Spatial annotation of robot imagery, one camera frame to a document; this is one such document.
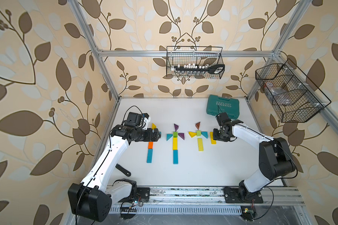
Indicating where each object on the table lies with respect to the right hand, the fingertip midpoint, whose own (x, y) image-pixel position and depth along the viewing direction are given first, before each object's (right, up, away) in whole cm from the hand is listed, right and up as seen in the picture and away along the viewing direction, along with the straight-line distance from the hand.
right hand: (216, 137), depth 92 cm
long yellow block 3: (-2, -3, +2) cm, 4 cm away
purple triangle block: (-27, +6, +8) cm, 29 cm away
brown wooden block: (-11, +7, +9) cm, 16 cm away
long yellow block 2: (-10, -6, +1) cm, 12 cm away
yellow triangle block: (-43, +7, +9) cm, 45 cm away
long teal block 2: (-44, -11, -4) cm, 45 cm away
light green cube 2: (-11, +2, +4) cm, 12 cm away
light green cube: (-27, +1, +6) cm, 28 cm away
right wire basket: (+35, +24, -20) cm, 47 cm away
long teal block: (-27, -12, -4) cm, 30 cm away
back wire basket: (-14, +52, +5) cm, 54 cm away
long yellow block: (-28, -4, +1) cm, 28 cm away
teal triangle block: (-7, +2, +3) cm, 8 cm away
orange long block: (-44, -5, +2) cm, 45 cm away
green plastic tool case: (+5, +22, +18) cm, 29 cm away
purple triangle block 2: (-23, +1, +5) cm, 23 cm away
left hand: (-40, +5, -15) cm, 43 cm away
